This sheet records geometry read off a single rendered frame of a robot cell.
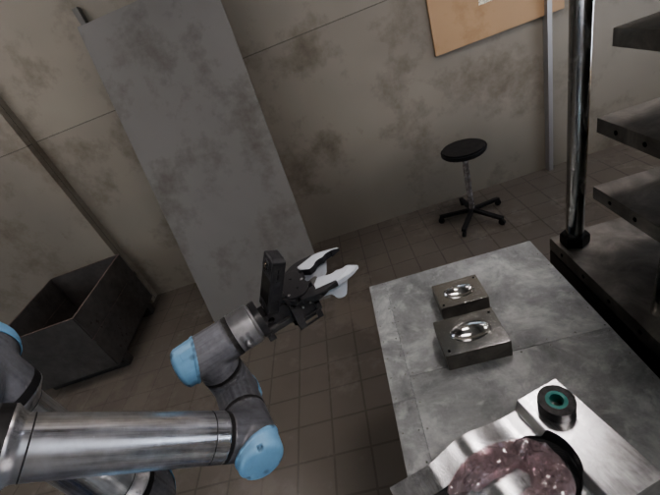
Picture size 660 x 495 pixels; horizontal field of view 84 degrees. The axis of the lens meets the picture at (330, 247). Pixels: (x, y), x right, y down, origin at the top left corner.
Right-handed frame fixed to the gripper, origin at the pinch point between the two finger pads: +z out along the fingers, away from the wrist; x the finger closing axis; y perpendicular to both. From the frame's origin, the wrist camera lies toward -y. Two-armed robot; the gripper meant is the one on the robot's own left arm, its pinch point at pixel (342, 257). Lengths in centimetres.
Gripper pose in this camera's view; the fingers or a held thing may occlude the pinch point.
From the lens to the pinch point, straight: 71.2
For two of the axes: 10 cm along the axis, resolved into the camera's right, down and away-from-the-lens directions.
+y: 2.6, 7.3, 6.3
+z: 8.3, -5.0, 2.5
